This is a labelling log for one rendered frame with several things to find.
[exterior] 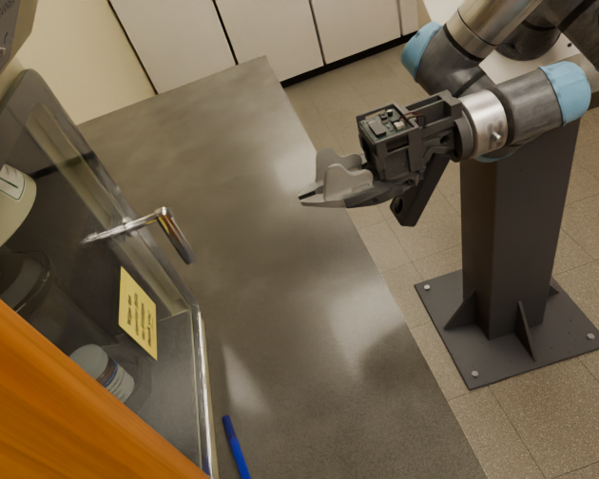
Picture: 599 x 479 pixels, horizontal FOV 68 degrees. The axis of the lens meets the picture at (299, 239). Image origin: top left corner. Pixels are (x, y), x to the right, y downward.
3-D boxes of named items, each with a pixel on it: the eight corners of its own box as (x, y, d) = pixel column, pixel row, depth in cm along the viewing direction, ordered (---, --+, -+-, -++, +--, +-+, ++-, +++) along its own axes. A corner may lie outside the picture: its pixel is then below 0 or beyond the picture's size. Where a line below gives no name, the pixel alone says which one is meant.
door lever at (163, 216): (161, 265, 60) (161, 278, 58) (124, 213, 53) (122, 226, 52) (198, 251, 60) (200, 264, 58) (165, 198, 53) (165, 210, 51)
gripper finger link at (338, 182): (289, 172, 53) (361, 143, 53) (302, 208, 57) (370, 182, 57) (296, 185, 51) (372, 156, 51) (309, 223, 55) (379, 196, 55)
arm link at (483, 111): (474, 131, 61) (509, 162, 55) (442, 143, 61) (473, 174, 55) (474, 80, 56) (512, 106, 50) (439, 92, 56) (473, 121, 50)
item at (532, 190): (527, 249, 183) (553, 25, 122) (609, 346, 147) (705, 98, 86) (414, 286, 184) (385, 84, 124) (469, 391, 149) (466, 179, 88)
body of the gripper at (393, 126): (349, 117, 55) (441, 82, 55) (360, 172, 61) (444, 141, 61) (371, 146, 49) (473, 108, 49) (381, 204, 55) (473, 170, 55)
